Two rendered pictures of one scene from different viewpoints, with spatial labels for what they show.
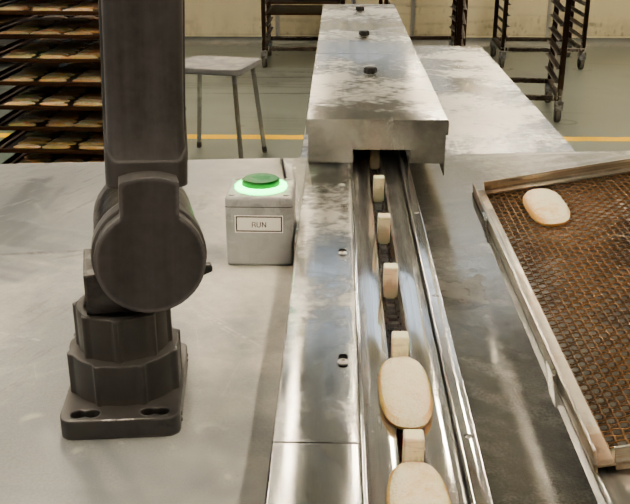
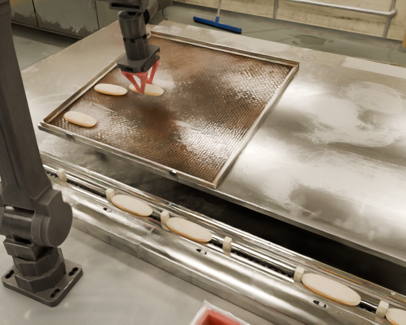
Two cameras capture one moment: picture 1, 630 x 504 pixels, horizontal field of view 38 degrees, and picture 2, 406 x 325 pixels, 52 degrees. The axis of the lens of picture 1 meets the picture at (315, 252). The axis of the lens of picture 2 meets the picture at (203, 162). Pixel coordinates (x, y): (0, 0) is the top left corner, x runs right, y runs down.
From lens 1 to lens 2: 53 cm
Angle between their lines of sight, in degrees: 56
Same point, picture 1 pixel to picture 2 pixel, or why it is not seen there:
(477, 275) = (64, 154)
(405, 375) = (127, 200)
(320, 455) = (153, 237)
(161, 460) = (95, 282)
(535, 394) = (142, 181)
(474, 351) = not seen: hidden behind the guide
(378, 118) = not seen: outside the picture
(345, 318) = (80, 197)
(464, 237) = not seen: hidden behind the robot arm
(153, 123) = (39, 175)
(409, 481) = (178, 224)
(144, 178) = (53, 196)
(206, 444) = (96, 266)
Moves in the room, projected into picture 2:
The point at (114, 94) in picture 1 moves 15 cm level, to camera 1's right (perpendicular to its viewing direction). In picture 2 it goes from (25, 174) to (92, 127)
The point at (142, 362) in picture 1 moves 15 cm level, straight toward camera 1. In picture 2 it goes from (60, 260) to (139, 280)
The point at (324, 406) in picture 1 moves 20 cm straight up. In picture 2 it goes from (129, 226) to (117, 140)
